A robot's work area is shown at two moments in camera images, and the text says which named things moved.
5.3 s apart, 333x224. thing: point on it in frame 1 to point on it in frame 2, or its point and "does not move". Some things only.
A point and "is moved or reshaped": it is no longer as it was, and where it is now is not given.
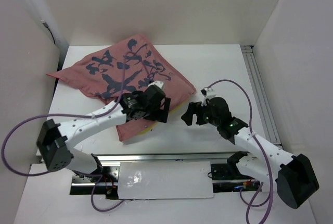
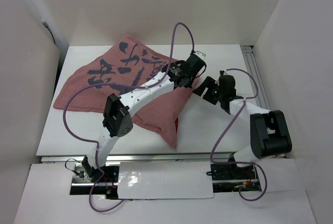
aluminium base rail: [95, 183] does not move
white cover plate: [165, 179] does not move
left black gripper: [159, 114] to [193, 75]
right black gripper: [194, 108] to [209, 83]
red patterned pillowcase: [131, 65] is moved or reshaped
